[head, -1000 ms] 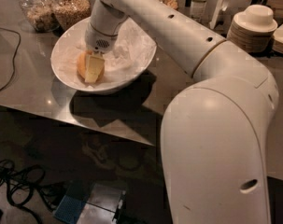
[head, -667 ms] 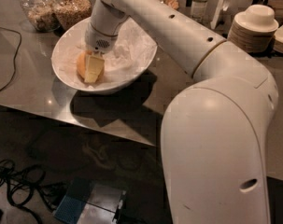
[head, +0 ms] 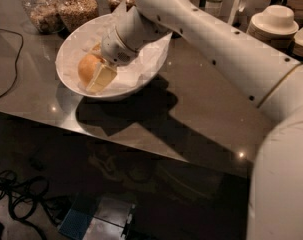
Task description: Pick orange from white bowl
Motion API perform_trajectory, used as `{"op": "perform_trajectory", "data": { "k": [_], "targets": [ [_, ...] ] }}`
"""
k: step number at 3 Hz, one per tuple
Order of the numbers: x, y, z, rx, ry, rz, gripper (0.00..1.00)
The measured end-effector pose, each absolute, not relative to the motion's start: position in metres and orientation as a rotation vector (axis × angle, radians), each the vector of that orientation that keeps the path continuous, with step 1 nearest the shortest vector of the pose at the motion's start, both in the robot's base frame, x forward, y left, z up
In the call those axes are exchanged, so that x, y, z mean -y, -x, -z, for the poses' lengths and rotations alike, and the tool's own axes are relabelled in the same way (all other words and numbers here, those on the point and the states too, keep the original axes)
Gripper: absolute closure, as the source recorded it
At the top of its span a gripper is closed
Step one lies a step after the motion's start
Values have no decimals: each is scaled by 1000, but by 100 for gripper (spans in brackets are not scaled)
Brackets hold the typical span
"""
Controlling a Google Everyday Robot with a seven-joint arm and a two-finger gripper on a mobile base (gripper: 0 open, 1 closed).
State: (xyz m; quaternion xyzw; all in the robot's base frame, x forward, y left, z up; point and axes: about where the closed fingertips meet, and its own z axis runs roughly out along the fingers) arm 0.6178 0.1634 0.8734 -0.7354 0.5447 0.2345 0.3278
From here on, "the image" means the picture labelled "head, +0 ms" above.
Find clear glass bottle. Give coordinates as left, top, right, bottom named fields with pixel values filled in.
left=204, top=0, right=224, bottom=18

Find black cables on floor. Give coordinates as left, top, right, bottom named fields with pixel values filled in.
left=0, top=156, right=64, bottom=240

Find glass cereal jar far left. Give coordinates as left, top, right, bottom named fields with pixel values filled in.
left=22, top=0, right=64, bottom=34

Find white oval bowl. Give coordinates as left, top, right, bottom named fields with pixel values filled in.
left=54, top=13, right=172, bottom=103

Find stack of white plates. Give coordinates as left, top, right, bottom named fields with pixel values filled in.
left=247, top=13, right=299, bottom=50

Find black cable on table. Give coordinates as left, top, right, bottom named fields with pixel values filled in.
left=0, top=27, right=25, bottom=103

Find small white bowl on plates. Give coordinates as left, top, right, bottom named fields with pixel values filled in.
left=260, top=5, right=296, bottom=32

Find orange fruit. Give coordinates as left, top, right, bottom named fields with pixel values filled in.
left=78, top=54, right=103, bottom=87

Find blue and metal floor box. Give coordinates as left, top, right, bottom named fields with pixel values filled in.
left=58, top=194, right=136, bottom=240

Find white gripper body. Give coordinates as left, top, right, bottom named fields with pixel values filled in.
left=101, top=28, right=138, bottom=66

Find white stand post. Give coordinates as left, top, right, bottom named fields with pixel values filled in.
left=228, top=0, right=241, bottom=25

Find white paper liner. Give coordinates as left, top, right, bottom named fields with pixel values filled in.
left=59, top=1, right=174, bottom=97

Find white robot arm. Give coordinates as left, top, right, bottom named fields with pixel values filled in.
left=101, top=0, right=303, bottom=240

